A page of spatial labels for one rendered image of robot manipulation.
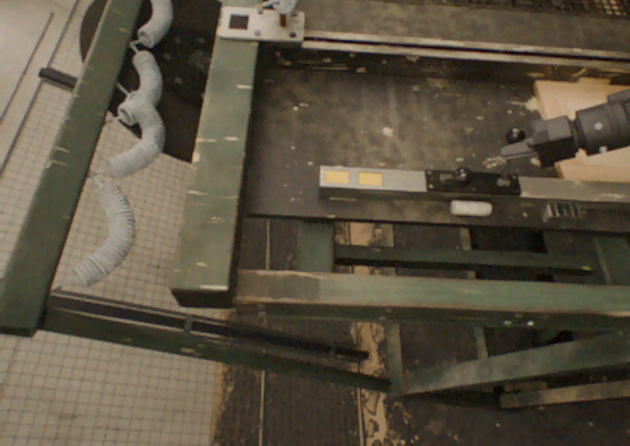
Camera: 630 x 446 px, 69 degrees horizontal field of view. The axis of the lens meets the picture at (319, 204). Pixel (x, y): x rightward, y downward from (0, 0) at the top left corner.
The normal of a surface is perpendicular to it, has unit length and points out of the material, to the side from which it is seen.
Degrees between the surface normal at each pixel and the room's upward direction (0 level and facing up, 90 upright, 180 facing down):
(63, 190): 90
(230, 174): 59
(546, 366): 0
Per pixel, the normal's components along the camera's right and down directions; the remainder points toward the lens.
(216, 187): 0.07, -0.49
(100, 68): 0.57, -0.39
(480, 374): -0.83, -0.29
